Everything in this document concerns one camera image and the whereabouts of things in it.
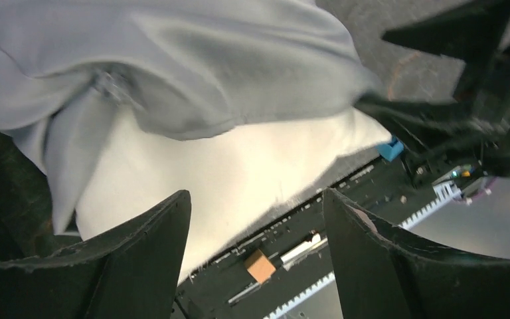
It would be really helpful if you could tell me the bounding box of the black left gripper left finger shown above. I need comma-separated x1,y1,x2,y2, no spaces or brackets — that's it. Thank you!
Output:
0,190,191,318

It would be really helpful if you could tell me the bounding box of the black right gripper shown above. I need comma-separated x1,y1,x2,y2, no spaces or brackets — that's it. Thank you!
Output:
355,0,510,132

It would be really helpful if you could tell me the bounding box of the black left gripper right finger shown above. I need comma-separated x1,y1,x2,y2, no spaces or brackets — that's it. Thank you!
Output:
323,188,510,318

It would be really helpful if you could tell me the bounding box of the white pillow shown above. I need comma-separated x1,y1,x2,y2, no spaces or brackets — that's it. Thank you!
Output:
76,109,391,280

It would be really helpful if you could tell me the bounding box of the grey pillowcase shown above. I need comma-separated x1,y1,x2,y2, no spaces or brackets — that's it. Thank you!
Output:
0,1,380,234

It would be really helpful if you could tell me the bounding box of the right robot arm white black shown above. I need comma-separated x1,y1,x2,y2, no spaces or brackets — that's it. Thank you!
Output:
356,1,510,188

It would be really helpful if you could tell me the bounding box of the blue small box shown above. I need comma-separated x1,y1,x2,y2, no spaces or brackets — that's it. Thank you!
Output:
375,137,404,161

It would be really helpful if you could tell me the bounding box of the orange small cube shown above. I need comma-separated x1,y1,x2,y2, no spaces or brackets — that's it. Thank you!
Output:
244,250,276,284

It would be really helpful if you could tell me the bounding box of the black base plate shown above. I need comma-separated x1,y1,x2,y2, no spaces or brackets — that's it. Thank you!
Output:
171,158,457,318

